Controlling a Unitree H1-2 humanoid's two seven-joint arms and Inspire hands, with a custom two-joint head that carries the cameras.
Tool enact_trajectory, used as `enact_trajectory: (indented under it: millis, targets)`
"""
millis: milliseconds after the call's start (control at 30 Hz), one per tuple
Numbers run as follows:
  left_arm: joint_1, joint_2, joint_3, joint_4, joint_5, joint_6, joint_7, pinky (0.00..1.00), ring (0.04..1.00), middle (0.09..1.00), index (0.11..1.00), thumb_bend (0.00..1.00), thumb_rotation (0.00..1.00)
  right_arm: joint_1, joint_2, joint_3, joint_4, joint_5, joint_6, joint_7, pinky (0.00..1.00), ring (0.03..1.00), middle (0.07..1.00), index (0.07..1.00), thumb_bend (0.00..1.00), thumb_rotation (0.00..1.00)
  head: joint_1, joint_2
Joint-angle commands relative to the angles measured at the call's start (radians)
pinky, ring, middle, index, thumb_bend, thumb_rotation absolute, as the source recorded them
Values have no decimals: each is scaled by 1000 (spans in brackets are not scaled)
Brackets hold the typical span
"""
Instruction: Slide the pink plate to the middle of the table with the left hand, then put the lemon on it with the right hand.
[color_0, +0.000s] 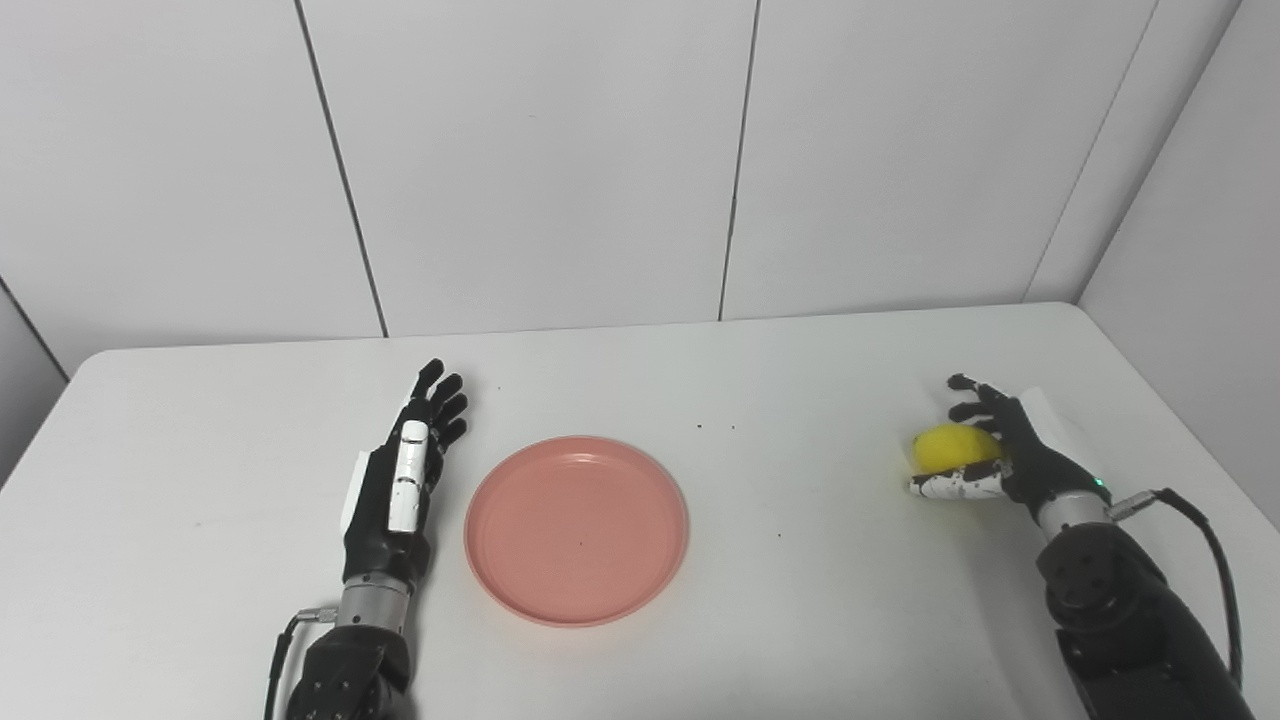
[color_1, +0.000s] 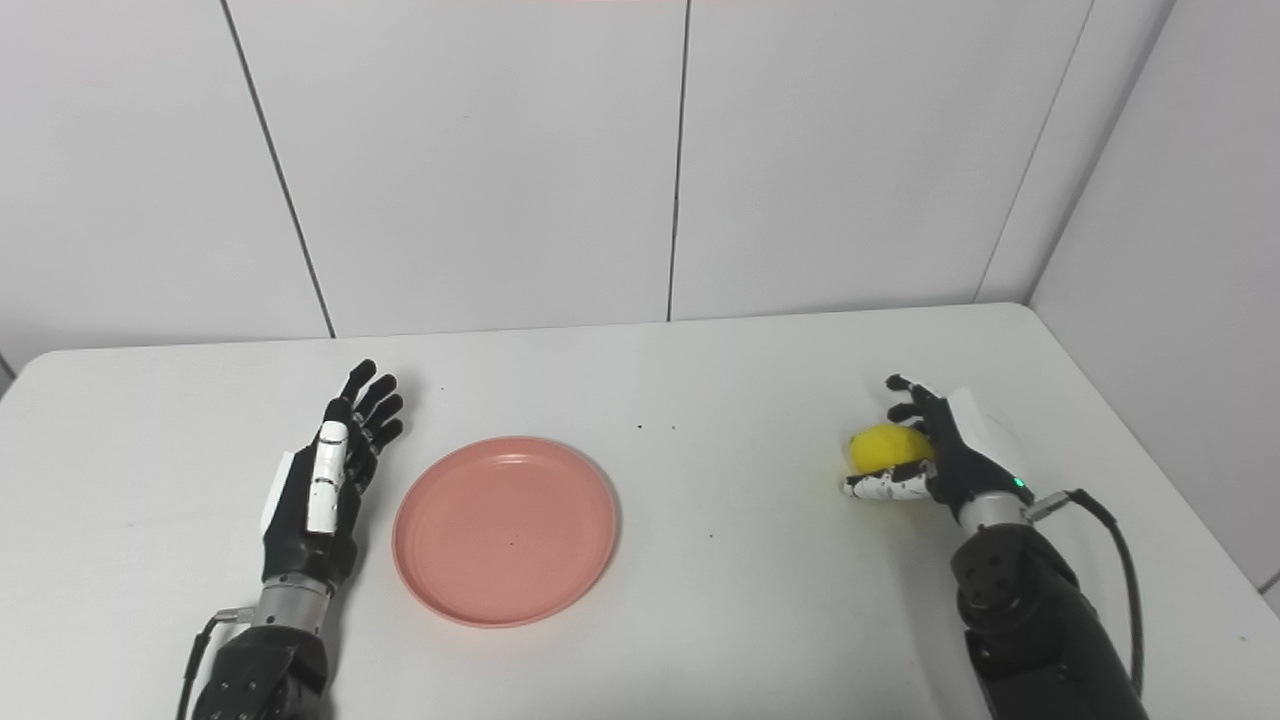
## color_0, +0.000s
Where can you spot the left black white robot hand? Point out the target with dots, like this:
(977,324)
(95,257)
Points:
(375,550)

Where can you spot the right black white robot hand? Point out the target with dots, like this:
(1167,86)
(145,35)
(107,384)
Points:
(1045,465)

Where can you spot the yellow lemon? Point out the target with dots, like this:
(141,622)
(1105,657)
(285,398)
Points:
(955,446)

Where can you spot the pink round plate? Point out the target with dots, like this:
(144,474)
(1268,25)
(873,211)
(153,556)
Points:
(576,531)

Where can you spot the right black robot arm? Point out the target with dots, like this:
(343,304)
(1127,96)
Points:
(1130,620)

